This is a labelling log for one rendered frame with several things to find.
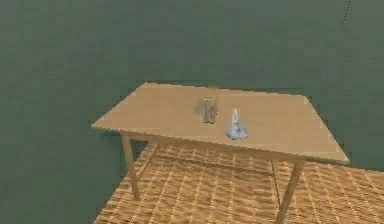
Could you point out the light wooden dining table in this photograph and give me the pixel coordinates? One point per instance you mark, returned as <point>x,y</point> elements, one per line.
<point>160,110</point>

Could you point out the white pointed figurine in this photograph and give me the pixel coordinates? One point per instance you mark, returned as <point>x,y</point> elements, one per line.
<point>236,128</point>

